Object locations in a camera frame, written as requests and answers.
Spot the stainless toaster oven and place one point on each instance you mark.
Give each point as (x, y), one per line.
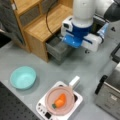
(108, 89)

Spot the white induction cooker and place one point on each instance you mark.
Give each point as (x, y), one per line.
(46, 115)

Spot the orange toy carrot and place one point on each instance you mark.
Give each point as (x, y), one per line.
(60, 101)

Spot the pink frying pan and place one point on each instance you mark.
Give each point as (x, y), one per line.
(54, 93)

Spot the grey metal drawer bin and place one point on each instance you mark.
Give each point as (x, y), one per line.
(58, 49)

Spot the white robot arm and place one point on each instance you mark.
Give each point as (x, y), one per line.
(85, 10)

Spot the wooden shelf cabinet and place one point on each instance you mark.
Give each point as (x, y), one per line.
(38, 20)

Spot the teal bowl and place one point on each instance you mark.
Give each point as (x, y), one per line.
(23, 78)

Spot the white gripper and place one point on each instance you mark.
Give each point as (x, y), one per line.
(95, 39)

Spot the blue striped cloth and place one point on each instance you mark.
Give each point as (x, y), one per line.
(102, 31)

